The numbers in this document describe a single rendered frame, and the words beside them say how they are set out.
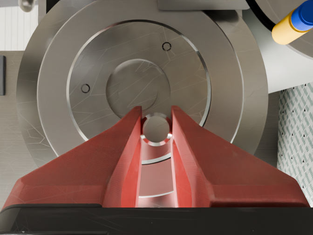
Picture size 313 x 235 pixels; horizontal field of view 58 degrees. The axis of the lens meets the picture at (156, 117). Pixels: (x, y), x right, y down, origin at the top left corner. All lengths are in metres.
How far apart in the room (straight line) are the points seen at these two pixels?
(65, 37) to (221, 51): 0.09
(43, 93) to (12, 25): 3.25
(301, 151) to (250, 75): 0.21
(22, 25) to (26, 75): 3.17
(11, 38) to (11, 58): 2.82
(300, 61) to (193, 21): 0.07
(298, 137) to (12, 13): 3.26
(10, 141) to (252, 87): 0.46
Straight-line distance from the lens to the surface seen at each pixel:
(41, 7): 0.20
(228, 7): 0.17
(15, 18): 3.42
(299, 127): 0.38
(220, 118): 0.16
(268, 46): 0.19
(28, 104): 0.18
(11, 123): 0.56
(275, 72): 0.23
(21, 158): 0.55
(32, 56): 0.18
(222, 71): 0.16
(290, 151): 0.40
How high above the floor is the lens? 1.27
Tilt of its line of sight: 1 degrees down
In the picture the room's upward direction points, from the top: 180 degrees counter-clockwise
